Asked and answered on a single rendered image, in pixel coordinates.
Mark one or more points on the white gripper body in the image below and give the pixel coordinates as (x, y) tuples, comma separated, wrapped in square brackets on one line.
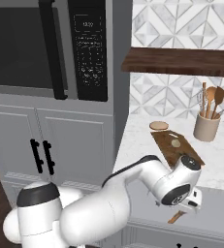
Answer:
[(198, 195)]

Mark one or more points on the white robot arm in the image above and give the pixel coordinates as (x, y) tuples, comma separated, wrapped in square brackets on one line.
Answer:
[(94, 210)]

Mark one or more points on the brown wooden cutting board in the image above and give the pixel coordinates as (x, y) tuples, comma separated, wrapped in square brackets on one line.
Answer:
[(171, 153)]

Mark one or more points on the pale garlic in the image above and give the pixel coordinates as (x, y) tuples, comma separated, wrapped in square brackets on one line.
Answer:
[(176, 143)]

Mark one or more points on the grey base cabinet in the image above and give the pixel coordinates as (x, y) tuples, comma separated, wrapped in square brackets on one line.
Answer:
[(181, 234)]

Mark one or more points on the beige utensil pot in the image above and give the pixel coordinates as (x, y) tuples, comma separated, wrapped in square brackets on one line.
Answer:
[(206, 128)]

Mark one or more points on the round tan bread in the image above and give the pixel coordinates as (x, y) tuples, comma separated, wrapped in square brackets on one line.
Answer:
[(158, 125)]

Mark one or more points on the metal whisk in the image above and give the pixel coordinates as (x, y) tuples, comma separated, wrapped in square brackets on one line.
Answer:
[(201, 100)]

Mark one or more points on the wooden spoon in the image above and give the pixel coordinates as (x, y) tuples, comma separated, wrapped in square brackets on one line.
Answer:
[(210, 97)]

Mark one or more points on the wooden spatula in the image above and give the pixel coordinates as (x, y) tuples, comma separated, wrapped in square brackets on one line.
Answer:
[(218, 97)]

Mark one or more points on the wooden stick utensil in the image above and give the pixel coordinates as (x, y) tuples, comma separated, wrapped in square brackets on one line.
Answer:
[(204, 93)]

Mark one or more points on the grey cupboard door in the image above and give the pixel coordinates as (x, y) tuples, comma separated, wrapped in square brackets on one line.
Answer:
[(10, 139), (81, 145)]

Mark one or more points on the grey tall cabinet housing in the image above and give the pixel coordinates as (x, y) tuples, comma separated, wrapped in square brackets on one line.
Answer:
[(121, 80)]

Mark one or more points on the black microwave oven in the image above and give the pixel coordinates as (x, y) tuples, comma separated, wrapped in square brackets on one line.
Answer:
[(26, 48)]

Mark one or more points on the dark wooden wall shelf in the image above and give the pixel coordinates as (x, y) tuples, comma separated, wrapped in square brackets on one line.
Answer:
[(181, 61)]

